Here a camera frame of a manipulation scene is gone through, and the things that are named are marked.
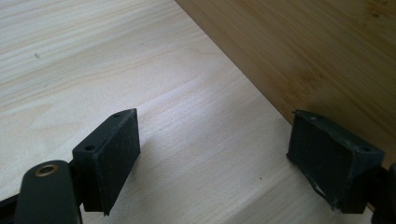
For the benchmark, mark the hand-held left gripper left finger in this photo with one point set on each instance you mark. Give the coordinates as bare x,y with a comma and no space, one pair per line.
106,161

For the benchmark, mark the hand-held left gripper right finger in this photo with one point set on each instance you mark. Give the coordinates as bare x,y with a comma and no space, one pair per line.
330,158

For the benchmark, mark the brown bamboo board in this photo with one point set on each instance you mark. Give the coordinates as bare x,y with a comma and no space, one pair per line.
311,46

